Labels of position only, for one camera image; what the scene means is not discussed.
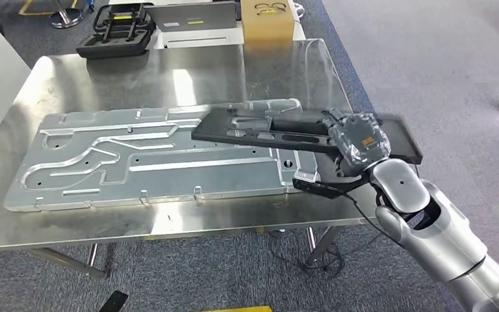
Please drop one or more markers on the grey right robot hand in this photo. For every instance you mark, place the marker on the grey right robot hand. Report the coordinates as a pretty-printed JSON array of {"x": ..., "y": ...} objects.
[{"x": 363, "y": 140}]

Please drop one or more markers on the black plastic panel part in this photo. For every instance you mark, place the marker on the black plastic panel part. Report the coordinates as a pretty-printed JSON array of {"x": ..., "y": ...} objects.
[{"x": 404, "y": 144}]

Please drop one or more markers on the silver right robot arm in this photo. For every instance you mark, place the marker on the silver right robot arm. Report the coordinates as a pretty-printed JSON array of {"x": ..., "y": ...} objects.
[{"x": 439, "y": 245}]

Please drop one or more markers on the stainless steel workbench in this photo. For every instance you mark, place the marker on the stainless steel workbench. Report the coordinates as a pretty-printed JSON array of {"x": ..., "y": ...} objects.
[{"x": 103, "y": 77}]

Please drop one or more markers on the black flat robot part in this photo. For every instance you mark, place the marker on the black flat robot part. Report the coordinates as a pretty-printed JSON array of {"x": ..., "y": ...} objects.
[{"x": 114, "y": 302}]

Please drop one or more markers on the clear plastic sheet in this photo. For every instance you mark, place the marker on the clear plastic sheet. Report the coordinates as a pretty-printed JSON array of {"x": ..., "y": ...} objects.
[{"x": 297, "y": 73}]

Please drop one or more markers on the brown cardboard box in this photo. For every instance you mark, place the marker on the brown cardboard box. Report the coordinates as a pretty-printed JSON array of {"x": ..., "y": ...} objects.
[{"x": 266, "y": 28}]

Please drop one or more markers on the aluminium fixture plate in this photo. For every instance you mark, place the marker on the aluminium fixture plate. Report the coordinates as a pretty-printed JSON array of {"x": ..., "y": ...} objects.
[{"x": 189, "y": 181}]

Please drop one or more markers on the grey metal case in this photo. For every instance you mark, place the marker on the grey metal case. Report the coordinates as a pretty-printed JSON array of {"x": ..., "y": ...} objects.
[{"x": 189, "y": 17}]

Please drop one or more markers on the black foam tray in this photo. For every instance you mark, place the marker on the black foam tray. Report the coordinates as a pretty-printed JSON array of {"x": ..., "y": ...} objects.
[{"x": 103, "y": 49}]

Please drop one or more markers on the black right wrist camera bracket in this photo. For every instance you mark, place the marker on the black right wrist camera bracket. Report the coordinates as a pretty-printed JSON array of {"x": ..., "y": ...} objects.
[{"x": 318, "y": 189}]

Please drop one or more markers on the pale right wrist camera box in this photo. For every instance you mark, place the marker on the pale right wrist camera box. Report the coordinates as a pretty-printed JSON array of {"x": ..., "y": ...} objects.
[{"x": 306, "y": 176}]

